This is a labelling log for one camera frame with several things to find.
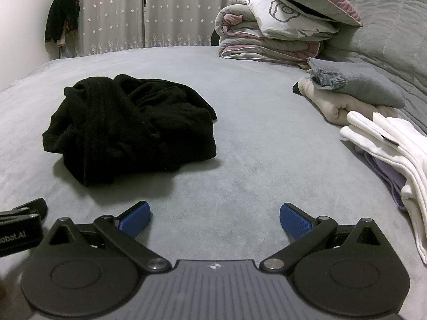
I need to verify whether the folded lavender garment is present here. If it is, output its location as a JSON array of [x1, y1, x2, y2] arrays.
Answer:
[[365, 153, 409, 212]]

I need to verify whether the black t-shirt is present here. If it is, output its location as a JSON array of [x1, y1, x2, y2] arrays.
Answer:
[[42, 75, 217, 187]]

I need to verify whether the folded grey pink quilt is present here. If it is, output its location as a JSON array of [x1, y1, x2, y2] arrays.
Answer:
[[214, 0, 324, 67]]

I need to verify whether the folded grey sweater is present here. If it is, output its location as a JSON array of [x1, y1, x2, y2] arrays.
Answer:
[[307, 57, 406, 109]]

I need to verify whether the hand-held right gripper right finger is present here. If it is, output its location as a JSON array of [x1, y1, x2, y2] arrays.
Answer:
[[279, 203, 384, 273]]

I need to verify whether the hanging black garment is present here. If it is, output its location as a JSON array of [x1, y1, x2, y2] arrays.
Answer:
[[45, 0, 81, 47]]

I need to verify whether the folded white garment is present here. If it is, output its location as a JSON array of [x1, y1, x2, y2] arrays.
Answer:
[[340, 111, 427, 264]]

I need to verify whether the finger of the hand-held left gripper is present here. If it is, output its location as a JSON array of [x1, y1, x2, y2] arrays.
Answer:
[[0, 198, 48, 222]]

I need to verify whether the folded cream garment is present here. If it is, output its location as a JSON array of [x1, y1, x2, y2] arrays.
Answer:
[[293, 75, 399, 127]]

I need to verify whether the grey bed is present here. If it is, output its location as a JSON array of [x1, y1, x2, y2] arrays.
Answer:
[[0, 45, 427, 320]]

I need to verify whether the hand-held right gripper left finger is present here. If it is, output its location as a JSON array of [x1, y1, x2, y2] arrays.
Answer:
[[45, 201, 173, 272]]

